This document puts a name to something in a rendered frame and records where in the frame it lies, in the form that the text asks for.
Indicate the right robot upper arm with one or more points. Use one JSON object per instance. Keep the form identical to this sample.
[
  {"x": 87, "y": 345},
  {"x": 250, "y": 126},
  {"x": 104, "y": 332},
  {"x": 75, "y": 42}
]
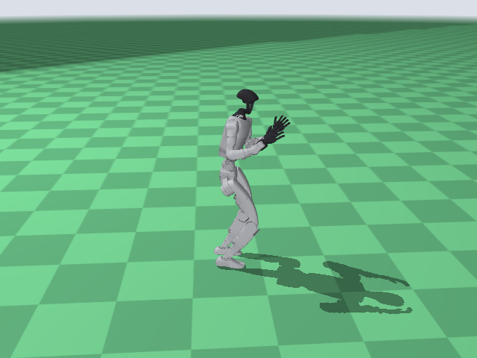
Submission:
[{"x": 232, "y": 128}]

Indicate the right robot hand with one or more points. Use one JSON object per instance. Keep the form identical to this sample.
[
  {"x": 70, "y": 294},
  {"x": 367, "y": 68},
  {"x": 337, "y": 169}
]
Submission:
[{"x": 270, "y": 137}]

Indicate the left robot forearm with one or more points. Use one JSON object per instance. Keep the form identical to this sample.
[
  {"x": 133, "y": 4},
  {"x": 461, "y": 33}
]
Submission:
[{"x": 258, "y": 138}]

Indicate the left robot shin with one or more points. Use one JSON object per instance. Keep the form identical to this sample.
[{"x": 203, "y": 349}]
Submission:
[{"x": 235, "y": 227}]

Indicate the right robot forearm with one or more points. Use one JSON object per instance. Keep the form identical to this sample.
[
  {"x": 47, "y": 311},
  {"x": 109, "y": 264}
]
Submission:
[{"x": 246, "y": 152}]

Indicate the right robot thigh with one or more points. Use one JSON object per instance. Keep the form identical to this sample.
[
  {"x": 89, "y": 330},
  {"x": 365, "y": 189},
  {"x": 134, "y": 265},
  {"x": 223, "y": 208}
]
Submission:
[{"x": 243, "y": 200}]

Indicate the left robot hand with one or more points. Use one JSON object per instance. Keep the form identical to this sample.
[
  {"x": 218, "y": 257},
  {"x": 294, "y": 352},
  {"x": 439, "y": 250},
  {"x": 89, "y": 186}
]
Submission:
[{"x": 279, "y": 123}]

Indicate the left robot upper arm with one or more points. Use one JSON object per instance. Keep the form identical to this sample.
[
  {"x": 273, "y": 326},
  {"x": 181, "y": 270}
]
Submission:
[{"x": 249, "y": 141}]

